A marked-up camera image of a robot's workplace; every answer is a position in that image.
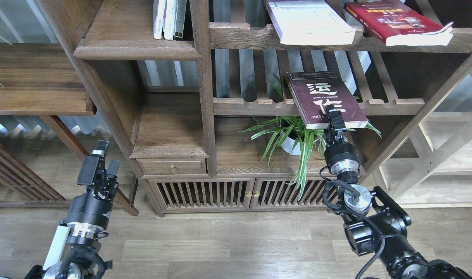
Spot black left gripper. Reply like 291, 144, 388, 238
65, 141, 120, 232

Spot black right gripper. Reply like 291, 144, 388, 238
323, 110, 361, 168

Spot maroon book white characters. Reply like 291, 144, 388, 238
284, 71, 368, 129

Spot red hardcover book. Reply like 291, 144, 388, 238
343, 0, 453, 47

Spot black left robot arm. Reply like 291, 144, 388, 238
26, 141, 120, 279

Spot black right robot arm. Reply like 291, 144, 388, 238
322, 105, 470, 279

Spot spider plant green leaves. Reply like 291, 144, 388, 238
238, 74, 382, 201

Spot white plant pot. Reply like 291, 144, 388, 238
281, 132, 301, 156

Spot dark slatted wooden rack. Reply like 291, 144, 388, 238
0, 144, 70, 208

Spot white paperback book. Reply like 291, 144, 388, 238
266, 0, 355, 46

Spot dark wooden bookshelf cabinet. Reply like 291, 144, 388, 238
38, 0, 472, 217

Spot white upright book middle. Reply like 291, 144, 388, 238
163, 0, 177, 40

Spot white upright book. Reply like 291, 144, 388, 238
163, 0, 177, 40
152, 0, 167, 40

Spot white upright book left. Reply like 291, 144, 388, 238
152, 0, 167, 40

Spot dark spine upright book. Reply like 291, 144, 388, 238
174, 0, 188, 41

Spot light wooden shelf frame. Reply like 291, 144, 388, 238
372, 66, 472, 208

